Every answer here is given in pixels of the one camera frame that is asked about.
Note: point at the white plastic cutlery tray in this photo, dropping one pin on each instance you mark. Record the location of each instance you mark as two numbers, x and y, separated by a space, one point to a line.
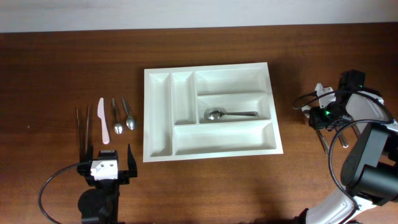
175 100

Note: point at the metal fork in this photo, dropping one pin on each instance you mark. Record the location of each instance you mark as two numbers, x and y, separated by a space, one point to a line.
356 130
343 140

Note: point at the pink plastic knife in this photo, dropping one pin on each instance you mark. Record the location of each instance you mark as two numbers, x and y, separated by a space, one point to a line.
101 115

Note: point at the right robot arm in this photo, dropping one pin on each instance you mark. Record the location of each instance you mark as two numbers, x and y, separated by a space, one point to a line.
368 176

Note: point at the metal serrated tongs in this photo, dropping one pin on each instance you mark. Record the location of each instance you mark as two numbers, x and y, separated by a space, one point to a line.
83 133

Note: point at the small metal teaspoon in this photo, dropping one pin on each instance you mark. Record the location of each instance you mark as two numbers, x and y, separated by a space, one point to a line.
118 128
130 121

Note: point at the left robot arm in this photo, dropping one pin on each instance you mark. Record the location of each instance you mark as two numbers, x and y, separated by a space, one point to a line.
100 203

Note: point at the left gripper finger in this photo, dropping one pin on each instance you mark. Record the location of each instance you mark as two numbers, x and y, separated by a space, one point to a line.
89 154
131 163

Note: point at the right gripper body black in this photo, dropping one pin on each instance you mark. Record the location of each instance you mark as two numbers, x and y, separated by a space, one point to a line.
319 122

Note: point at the large metal spoon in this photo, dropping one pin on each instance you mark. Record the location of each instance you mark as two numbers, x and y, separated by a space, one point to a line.
325 146
218 113

